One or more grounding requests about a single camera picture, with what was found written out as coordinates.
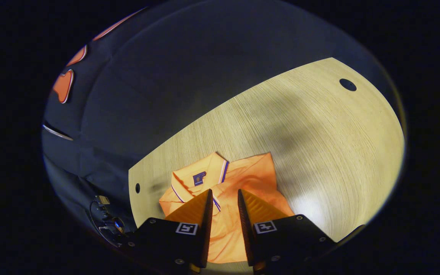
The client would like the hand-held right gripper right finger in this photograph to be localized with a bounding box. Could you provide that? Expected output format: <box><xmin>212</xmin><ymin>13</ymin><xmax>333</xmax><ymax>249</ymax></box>
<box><xmin>238</xmin><ymin>188</ymin><xmax>366</xmax><ymax>273</ymax></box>

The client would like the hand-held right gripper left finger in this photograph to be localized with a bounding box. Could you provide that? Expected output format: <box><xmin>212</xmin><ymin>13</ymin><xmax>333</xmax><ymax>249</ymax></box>
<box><xmin>119</xmin><ymin>188</ymin><xmax>214</xmax><ymax>273</ymax></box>

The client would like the orange T-shirt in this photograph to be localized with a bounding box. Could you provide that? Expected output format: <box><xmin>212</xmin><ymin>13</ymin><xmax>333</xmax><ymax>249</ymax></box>
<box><xmin>159</xmin><ymin>152</ymin><xmax>295</xmax><ymax>264</ymax></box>

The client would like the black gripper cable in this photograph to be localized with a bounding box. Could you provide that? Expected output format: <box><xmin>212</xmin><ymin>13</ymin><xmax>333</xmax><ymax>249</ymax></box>
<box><xmin>89</xmin><ymin>200</ymin><xmax>114</xmax><ymax>243</ymax></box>

